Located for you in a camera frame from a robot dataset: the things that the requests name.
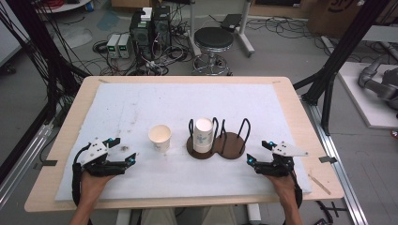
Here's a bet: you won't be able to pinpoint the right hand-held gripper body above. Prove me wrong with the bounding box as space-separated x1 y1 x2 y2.
254 141 310 178

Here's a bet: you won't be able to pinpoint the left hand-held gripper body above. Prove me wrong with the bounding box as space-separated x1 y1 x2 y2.
79 138 128 177

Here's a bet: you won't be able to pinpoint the brown cup holder wire loops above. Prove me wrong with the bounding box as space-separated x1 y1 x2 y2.
186 116 252 160

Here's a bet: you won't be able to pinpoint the white paper cup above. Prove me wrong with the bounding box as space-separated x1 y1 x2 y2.
147 124 173 154

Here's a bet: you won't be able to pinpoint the person's left hand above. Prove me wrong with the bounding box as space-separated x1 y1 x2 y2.
78 171 115 205

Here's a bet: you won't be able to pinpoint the person's right hand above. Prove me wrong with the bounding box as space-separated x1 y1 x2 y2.
266 173 299 205

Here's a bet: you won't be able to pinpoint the thin wooden stick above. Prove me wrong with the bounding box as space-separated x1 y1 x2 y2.
307 173 332 196

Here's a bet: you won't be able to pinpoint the white table leg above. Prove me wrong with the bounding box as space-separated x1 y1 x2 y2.
247 203 263 225
115 208 132 225

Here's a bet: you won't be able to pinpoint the white foam mat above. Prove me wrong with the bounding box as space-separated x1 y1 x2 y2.
55 82 313 202

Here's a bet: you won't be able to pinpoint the person's left leg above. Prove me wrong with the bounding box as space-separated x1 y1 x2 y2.
139 207 178 225

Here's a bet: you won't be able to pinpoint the person's leg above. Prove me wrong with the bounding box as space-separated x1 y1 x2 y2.
139 207 178 225
201 205 238 225

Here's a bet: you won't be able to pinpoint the person's right leg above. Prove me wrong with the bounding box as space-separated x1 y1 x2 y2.
201 205 238 225

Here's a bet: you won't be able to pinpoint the white floor board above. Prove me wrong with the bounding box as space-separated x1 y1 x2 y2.
337 61 398 130

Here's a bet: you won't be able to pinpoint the grey power supply unit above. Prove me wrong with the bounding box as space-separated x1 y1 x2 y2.
106 33 121 60
117 33 133 60

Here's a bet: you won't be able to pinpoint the black computer tower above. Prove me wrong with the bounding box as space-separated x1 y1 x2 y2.
152 5 172 49
129 10 155 61

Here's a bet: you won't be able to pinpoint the black round stool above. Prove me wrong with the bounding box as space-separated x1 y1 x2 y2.
191 26 235 76

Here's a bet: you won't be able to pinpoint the flat black device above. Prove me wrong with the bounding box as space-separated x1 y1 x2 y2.
220 13 243 33

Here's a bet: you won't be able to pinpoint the small white box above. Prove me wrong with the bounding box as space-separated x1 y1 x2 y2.
140 7 154 23

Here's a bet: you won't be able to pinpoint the white panel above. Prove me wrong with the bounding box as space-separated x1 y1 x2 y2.
0 0 30 68

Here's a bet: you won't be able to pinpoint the round white table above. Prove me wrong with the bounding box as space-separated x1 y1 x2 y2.
35 0 92 14

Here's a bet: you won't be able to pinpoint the brown cardboard box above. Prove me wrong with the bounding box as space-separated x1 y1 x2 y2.
307 0 390 39

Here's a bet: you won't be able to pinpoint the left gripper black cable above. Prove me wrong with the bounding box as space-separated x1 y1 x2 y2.
71 146 92 207

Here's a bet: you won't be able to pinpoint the aluminium rail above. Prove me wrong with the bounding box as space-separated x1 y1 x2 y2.
0 123 54 209
300 96 370 225

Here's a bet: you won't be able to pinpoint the black floor cables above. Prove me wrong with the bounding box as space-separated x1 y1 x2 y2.
314 200 349 225

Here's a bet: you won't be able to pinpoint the tangle of floor cables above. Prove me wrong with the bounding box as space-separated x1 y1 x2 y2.
92 37 195 77

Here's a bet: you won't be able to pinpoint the white metal stand frame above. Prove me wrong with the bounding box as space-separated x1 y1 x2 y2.
187 0 256 58

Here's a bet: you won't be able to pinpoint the black frame post with cables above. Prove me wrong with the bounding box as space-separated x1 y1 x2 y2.
0 0 90 104

